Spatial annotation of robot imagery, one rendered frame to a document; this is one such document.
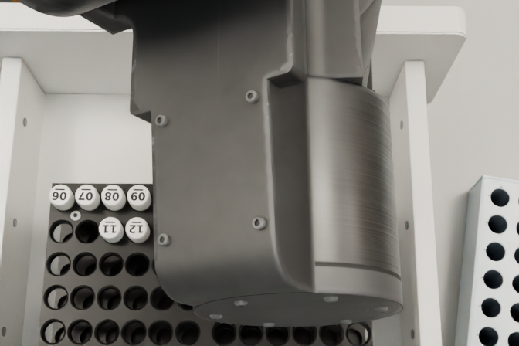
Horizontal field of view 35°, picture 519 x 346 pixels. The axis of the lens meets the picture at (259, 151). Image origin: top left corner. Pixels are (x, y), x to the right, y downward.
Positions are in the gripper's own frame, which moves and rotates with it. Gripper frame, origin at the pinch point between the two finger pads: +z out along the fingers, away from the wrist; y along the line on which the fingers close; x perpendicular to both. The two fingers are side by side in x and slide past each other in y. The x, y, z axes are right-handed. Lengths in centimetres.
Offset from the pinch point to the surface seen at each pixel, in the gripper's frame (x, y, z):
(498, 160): -15.0, 7.3, 19.2
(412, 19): -6.6, 9.6, 1.8
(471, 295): -11.6, -3.4, 15.5
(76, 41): 12.5, 8.6, 2.2
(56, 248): 12.9, -3.1, 3.9
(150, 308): 7.6, -6.2, 4.2
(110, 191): 9.9, -0.2, 2.8
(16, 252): 16.3, -2.6, 7.1
